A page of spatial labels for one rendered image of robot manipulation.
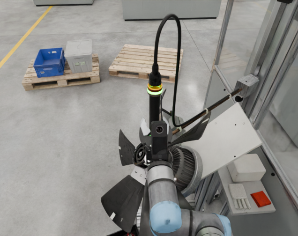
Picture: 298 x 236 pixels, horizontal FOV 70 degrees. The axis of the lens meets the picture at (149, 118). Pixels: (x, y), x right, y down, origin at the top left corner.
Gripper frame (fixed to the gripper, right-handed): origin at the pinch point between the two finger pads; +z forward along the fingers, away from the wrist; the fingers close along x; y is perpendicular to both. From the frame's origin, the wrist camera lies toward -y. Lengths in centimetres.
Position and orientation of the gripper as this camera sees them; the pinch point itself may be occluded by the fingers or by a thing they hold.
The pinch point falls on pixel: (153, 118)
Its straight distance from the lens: 73.7
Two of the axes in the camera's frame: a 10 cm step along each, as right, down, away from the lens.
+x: 10.0, -0.5, 0.5
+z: -0.8, -6.9, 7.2
